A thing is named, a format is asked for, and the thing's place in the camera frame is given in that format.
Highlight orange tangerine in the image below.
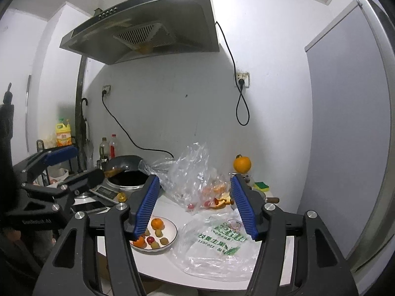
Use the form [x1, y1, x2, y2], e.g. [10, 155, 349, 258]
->
[151, 218, 165, 231]
[132, 235, 147, 249]

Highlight green small fruit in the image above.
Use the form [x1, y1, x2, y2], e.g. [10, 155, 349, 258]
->
[155, 229, 163, 237]
[160, 237, 169, 245]
[151, 241, 160, 249]

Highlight yellow oil bottle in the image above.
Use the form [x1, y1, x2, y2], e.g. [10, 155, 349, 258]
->
[56, 118, 72, 147]

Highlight black umbrella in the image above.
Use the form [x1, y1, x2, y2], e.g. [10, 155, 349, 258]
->
[79, 97, 89, 170]

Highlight dark sauce bottle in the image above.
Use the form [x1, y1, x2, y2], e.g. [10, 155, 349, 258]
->
[99, 137, 110, 162]

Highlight red capped bottle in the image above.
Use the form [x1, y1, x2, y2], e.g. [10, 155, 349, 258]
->
[109, 134, 119, 159]

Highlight induction cooker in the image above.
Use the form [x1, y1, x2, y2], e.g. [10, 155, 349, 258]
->
[90, 170, 149, 203]

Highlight white round plate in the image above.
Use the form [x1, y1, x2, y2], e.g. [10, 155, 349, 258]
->
[130, 216, 178, 253]

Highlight black wok pan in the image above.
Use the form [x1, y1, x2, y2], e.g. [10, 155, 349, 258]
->
[104, 155, 142, 178]

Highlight grey refrigerator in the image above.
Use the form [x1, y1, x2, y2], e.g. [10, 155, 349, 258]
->
[299, 0, 394, 273]

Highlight yellow green sponge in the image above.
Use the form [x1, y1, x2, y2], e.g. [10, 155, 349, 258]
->
[253, 182, 270, 192]

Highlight flat printed plastic bag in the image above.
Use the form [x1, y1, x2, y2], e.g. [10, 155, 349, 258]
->
[168, 209, 260, 282]

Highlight orange peel pieces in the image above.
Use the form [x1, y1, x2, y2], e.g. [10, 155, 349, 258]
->
[212, 192, 234, 209]

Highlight crumpled clear plastic bag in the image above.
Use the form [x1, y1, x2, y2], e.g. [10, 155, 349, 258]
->
[138, 143, 230, 213]

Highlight large orange on jar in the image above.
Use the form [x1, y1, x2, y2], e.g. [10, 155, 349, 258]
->
[233, 154, 252, 174]

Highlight steel range hood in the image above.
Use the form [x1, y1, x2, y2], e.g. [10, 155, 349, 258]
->
[59, 0, 219, 65]

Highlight black cooker power cable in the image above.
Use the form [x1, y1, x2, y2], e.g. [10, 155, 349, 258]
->
[101, 90, 175, 159]

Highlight steel saucepan wooden handle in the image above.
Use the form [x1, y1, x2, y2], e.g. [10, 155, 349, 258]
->
[258, 189, 280, 204]

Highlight white wall socket left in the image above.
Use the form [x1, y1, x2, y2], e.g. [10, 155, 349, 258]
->
[102, 85, 111, 96]

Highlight white wall socket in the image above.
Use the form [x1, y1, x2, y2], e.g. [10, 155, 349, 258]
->
[236, 72, 250, 89]
[102, 85, 111, 96]

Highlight black hood power cable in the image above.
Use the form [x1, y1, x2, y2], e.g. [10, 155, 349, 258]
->
[215, 20, 251, 127]

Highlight white wall socket right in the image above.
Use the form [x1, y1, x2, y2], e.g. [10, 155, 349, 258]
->
[236, 72, 250, 89]

